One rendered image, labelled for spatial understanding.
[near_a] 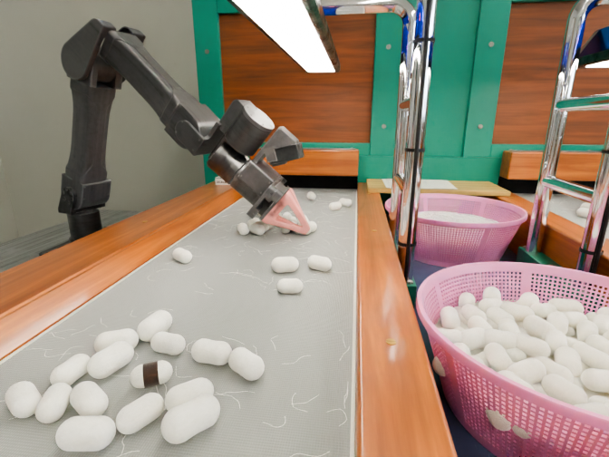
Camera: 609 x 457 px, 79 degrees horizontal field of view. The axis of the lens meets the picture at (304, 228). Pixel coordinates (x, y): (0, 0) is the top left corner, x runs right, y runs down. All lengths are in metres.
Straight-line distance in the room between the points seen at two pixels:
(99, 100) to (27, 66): 1.87
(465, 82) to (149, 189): 1.75
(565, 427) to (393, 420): 0.12
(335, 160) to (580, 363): 0.75
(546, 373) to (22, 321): 0.47
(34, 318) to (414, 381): 0.36
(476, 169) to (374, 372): 0.89
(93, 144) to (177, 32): 1.40
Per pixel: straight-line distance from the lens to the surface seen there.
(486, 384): 0.32
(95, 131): 0.84
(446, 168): 1.10
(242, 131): 0.59
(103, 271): 0.53
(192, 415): 0.27
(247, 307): 0.42
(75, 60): 0.81
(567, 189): 0.66
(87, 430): 0.29
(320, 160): 1.01
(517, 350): 0.41
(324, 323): 0.39
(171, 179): 2.21
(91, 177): 0.87
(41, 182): 2.74
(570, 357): 0.40
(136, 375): 0.32
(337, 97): 1.08
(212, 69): 1.14
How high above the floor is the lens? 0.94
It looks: 17 degrees down
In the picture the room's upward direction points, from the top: straight up
